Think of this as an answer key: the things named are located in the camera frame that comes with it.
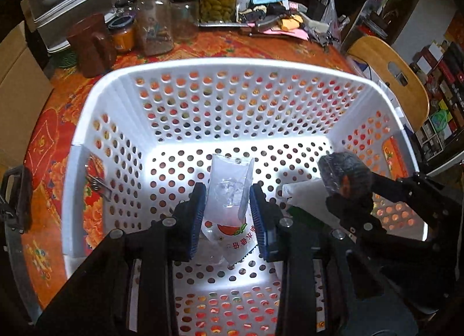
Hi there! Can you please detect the small empty glass jar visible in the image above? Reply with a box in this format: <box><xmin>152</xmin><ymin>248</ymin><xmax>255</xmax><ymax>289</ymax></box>
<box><xmin>115</xmin><ymin>0</ymin><xmax>137</xmax><ymax>17</ymax></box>

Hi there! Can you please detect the green coiled coaster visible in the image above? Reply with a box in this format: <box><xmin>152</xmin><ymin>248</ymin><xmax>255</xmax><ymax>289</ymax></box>
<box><xmin>56</xmin><ymin>49</ymin><xmax>78</xmax><ymax>69</ymax></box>

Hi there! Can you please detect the red floral tablecloth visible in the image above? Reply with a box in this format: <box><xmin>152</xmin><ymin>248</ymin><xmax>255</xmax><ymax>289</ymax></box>
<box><xmin>22</xmin><ymin>28</ymin><xmax>358</xmax><ymax>309</ymax></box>

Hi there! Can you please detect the green lid glass jar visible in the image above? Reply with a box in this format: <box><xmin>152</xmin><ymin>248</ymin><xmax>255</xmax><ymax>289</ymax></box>
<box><xmin>132</xmin><ymin>0</ymin><xmax>175</xmax><ymax>57</ymax></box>

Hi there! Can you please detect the dark cloth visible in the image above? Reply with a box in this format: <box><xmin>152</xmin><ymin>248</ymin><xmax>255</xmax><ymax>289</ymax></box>
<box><xmin>317</xmin><ymin>152</ymin><xmax>374</xmax><ymax>200</ymax></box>

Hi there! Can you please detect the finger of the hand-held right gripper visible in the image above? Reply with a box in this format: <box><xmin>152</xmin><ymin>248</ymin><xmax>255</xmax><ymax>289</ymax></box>
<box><xmin>325</xmin><ymin>194</ymin><xmax>391</xmax><ymax>247</ymax></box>
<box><xmin>357</xmin><ymin>171</ymin><xmax>417</xmax><ymax>208</ymax></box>

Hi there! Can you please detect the metal spring clip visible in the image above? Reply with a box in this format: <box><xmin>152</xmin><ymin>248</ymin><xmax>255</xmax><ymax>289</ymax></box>
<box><xmin>85</xmin><ymin>156</ymin><xmax>113</xmax><ymax>202</ymax></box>

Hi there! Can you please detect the clear plastic snack bag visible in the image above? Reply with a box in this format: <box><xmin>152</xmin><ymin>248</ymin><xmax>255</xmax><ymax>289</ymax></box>
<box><xmin>200</xmin><ymin>209</ymin><xmax>262</xmax><ymax>268</ymax></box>

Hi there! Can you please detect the white perforated plastic basket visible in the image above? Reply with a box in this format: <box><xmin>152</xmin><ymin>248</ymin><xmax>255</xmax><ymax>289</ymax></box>
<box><xmin>62</xmin><ymin>57</ymin><xmax>430</xmax><ymax>336</ymax></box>

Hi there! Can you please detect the wooden chair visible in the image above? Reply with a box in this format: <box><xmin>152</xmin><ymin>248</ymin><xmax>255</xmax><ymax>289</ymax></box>
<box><xmin>347</xmin><ymin>36</ymin><xmax>430</xmax><ymax>130</ymax></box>

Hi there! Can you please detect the cube shelf with boxes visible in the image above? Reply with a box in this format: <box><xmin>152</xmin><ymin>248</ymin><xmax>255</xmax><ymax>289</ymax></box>
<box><xmin>409</xmin><ymin>13</ymin><xmax>464</xmax><ymax>173</ymax></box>

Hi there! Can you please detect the small jar with orange paste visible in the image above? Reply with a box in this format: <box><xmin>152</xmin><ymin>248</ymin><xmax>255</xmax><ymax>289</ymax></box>
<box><xmin>108</xmin><ymin>16</ymin><xmax>137</xmax><ymax>53</ymax></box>

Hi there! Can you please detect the metal tray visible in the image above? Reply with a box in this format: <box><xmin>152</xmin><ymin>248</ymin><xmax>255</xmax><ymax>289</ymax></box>
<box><xmin>197</xmin><ymin>20</ymin><xmax>255</xmax><ymax>29</ymax></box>

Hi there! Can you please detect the brown cardboard box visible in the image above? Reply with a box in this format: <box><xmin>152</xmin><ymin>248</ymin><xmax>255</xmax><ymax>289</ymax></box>
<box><xmin>0</xmin><ymin>20</ymin><xmax>55</xmax><ymax>166</ymax></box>

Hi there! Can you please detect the black lid glass jar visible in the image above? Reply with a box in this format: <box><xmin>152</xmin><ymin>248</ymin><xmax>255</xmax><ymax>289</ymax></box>
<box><xmin>168</xmin><ymin>0</ymin><xmax>199</xmax><ymax>41</ymax></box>

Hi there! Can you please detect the white plastic bag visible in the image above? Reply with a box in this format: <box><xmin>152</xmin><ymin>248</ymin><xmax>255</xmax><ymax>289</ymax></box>
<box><xmin>277</xmin><ymin>180</ymin><xmax>343</xmax><ymax>230</ymax></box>

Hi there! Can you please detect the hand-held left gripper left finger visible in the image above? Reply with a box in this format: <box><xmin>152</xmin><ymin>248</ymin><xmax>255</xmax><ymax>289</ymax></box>
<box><xmin>36</xmin><ymin>182</ymin><xmax>208</xmax><ymax>336</ymax></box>

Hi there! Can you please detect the brown plastic pitcher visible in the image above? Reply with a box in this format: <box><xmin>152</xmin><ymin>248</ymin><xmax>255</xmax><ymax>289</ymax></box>
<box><xmin>65</xmin><ymin>13</ymin><xmax>117</xmax><ymax>78</ymax></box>

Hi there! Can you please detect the small clear plastic bundle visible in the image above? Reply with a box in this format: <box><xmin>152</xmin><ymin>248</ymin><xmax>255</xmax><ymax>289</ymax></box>
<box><xmin>209</xmin><ymin>154</ymin><xmax>254</xmax><ymax>221</ymax></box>

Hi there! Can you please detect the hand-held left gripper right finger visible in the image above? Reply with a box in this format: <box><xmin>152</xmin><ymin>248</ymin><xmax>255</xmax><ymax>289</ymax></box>
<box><xmin>249</xmin><ymin>183</ymin><xmax>399</xmax><ymax>336</ymax></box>

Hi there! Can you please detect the pink paper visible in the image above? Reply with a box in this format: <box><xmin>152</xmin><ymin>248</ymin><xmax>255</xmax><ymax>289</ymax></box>
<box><xmin>266</xmin><ymin>27</ymin><xmax>309</xmax><ymax>40</ymax></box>

